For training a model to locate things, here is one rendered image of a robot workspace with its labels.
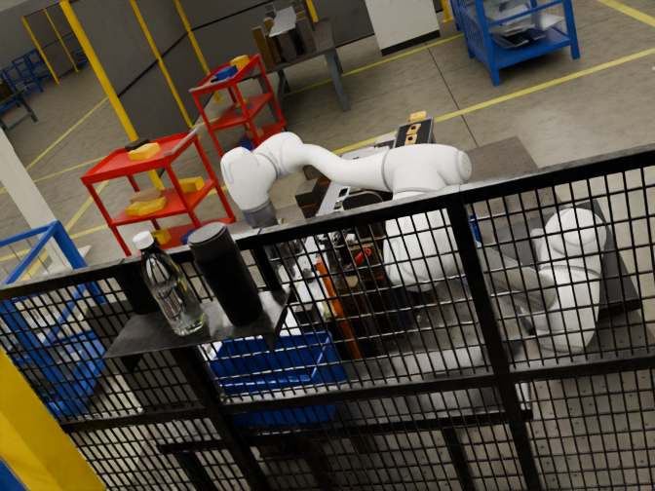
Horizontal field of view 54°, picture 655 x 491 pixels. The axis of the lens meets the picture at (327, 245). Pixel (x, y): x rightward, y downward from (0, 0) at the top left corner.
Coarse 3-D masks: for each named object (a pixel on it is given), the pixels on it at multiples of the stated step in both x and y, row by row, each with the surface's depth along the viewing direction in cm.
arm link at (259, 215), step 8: (240, 208) 178; (256, 208) 174; (264, 208) 175; (272, 208) 178; (248, 216) 176; (256, 216) 176; (264, 216) 176; (272, 216) 178; (248, 224) 179; (256, 224) 177
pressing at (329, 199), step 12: (348, 156) 288; (360, 156) 283; (336, 192) 258; (324, 204) 253; (312, 240) 229; (300, 252) 225; (300, 264) 217; (300, 288) 203; (312, 288) 201; (324, 288) 198; (324, 312) 186; (288, 324) 188
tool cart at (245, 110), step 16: (224, 64) 645; (240, 64) 619; (208, 80) 620; (224, 80) 567; (192, 96) 590; (240, 96) 579; (256, 96) 653; (272, 96) 650; (240, 112) 611; (256, 112) 604; (208, 128) 604; (224, 128) 600; (256, 128) 647; (272, 128) 658; (240, 144) 622; (256, 144) 627
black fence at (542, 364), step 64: (448, 192) 102; (512, 192) 100; (128, 256) 125; (192, 256) 119; (576, 256) 105; (64, 320) 136; (128, 384) 144; (192, 384) 138; (256, 384) 136; (320, 384) 133; (384, 384) 128; (448, 384) 124; (512, 384) 121; (576, 384) 119; (448, 448) 135; (576, 448) 128; (640, 448) 125
